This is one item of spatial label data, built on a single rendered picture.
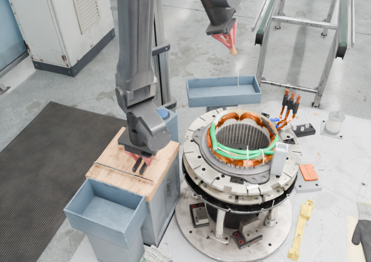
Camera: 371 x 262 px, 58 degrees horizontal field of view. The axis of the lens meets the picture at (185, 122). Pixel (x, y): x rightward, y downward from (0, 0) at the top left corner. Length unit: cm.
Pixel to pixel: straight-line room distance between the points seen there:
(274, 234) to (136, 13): 82
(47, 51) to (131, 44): 266
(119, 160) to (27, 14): 231
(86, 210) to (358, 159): 101
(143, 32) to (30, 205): 186
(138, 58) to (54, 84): 262
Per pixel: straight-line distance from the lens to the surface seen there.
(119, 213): 95
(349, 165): 142
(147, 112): 71
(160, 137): 71
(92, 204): 98
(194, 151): 91
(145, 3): 55
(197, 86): 123
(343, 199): 131
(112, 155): 97
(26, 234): 222
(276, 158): 84
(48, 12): 297
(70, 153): 250
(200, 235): 111
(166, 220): 113
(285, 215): 118
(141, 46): 60
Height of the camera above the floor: 178
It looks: 43 degrees down
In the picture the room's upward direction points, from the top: 1 degrees counter-clockwise
